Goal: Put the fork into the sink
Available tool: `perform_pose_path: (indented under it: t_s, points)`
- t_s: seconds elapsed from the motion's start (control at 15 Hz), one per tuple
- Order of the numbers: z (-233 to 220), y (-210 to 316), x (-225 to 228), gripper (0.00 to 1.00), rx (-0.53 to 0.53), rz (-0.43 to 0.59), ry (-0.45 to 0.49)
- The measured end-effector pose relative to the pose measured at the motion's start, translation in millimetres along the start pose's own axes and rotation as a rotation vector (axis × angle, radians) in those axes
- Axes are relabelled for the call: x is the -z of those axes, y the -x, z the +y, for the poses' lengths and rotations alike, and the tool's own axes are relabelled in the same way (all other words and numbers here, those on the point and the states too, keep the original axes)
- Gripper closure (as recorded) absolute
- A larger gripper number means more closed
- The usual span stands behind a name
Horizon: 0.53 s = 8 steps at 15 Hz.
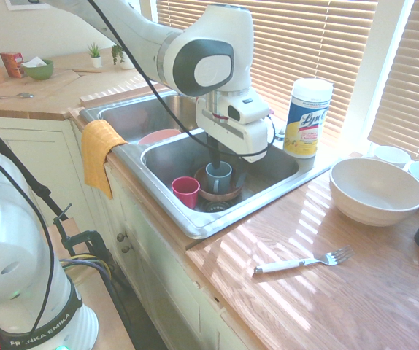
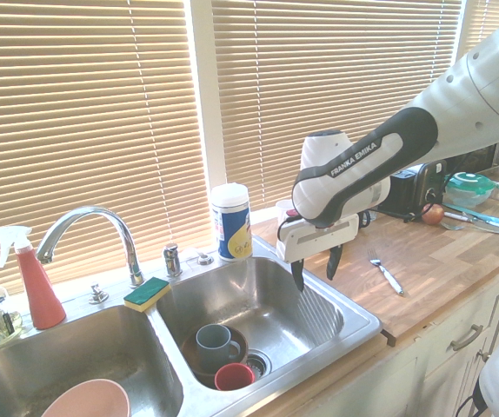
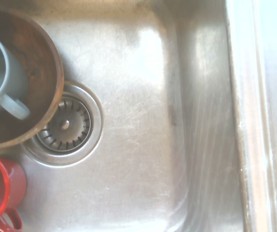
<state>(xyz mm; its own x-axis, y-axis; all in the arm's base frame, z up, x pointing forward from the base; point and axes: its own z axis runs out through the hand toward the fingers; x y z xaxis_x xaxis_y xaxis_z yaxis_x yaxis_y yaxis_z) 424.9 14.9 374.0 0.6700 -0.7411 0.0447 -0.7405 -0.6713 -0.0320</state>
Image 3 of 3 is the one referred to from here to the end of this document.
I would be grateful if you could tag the stainless steel sink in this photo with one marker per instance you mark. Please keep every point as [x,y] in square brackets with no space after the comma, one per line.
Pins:
[141,96]

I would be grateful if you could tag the metal drain strainer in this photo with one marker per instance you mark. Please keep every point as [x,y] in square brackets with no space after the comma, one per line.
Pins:
[80,137]

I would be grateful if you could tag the brown wooden bowl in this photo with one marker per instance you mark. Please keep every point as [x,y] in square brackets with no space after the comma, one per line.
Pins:
[40,60]

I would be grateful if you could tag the grey ceramic mug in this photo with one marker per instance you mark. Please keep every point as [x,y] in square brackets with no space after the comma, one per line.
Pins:
[11,79]

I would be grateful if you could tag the red cup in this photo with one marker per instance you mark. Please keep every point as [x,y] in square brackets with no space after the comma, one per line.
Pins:
[15,176]

